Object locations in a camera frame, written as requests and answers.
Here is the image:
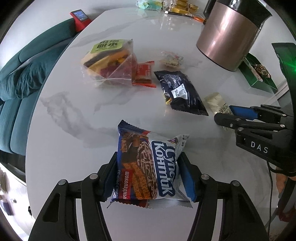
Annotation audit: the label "copper thermos jug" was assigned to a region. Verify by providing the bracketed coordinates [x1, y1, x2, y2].
[196, 0, 272, 72]

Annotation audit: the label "chocolate wafer packet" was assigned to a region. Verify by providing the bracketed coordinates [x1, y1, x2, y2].
[110, 120, 192, 209]

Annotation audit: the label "green tray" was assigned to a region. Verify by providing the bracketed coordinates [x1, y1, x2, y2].
[239, 43, 295, 94]

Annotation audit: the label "red small snack bar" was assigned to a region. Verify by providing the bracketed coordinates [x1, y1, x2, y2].
[132, 61, 156, 88]

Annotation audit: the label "clear pink candy packet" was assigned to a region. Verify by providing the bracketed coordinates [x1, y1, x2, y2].
[159, 51, 184, 69]

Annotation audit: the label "black cable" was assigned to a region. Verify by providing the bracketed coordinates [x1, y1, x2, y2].
[265, 162, 296, 237]

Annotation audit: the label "dried fruit vegetable bag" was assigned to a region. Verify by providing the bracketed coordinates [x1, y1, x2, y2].
[81, 39, 137, 87]

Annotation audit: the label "teal sofa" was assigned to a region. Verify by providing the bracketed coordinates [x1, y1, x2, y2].
[1, 19, 77, 156]

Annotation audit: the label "cream small snack packet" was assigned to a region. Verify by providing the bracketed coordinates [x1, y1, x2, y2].
[204, 92, 234, 132]

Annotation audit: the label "black snack packet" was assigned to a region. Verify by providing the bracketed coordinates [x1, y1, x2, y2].
[154, 70, 208, 116]

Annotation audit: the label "teal cushion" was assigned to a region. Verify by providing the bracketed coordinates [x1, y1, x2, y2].
[1, 50, 61, 101]

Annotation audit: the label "stacked gold bowls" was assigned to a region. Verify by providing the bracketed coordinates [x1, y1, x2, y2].
[170, 0, 199, 14]

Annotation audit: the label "red smart display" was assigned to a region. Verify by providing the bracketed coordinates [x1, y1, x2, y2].
[70, 9, 92, 32]

